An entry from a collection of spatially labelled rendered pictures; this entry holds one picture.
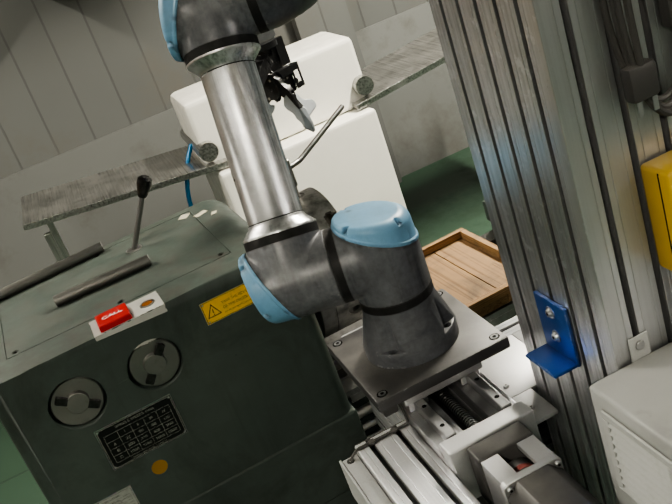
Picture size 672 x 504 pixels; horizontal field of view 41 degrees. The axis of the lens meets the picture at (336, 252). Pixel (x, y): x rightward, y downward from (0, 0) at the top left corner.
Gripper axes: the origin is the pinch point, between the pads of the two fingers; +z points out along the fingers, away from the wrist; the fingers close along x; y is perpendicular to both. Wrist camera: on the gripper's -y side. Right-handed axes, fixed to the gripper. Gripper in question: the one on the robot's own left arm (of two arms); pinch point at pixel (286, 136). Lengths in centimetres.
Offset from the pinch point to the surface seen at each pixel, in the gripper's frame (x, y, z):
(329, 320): -9.0, -15.9, 35.6
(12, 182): 296, 92, 40
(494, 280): -25, 22, 48
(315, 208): -6.8, -6.1, 14.2
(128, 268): 14.3, -39.9, 9.4
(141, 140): 260, 150, 46
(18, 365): 11, -70, 11
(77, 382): 5, -65, 18
